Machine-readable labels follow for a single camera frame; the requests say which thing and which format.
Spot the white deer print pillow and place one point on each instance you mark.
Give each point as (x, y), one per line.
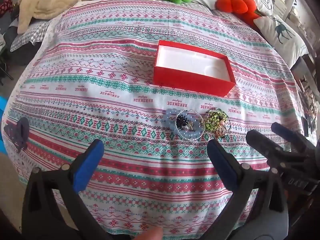
(282, 36)

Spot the cream fleece blanket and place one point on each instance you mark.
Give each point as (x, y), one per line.
(55, 0)

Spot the patterned knit-print bedsheet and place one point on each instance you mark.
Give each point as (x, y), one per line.
(112, 110)

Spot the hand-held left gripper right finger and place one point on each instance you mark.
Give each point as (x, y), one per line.
(223, 166)

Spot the purple heart-shaped pouch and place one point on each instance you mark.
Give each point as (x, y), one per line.
(18, 131)

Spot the grey gingham cloth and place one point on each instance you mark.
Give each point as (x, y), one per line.
(27, 36)

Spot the orange pumpkin plush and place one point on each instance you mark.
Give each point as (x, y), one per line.
(235, 3)

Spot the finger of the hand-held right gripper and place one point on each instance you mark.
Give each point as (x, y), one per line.
(262, 142)
(287, 133)

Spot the person's left hand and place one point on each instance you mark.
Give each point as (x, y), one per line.
(153, 233)

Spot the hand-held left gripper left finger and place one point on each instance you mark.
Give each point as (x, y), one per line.
(88, 166)

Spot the red cardboard box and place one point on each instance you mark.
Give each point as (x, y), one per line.
(192, 65)

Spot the black hair claw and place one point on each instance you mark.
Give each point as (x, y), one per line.
(182, 123)

